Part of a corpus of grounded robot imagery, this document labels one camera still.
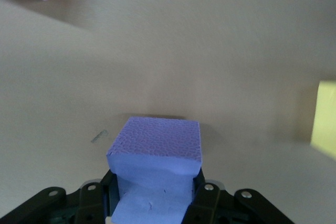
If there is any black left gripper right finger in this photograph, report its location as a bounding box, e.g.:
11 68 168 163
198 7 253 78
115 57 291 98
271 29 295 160
181 168 296 224

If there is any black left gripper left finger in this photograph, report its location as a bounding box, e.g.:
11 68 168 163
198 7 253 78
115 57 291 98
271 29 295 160
0 170 119 224

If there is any purple foam block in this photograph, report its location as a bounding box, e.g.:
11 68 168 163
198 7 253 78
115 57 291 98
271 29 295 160
106 115 204 224

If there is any yellow foam block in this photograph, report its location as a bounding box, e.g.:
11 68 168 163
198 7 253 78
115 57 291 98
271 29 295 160
310 80 336 161

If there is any brown table cover sheet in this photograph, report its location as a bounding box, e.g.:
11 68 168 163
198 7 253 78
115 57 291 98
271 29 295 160
0 0 336 224

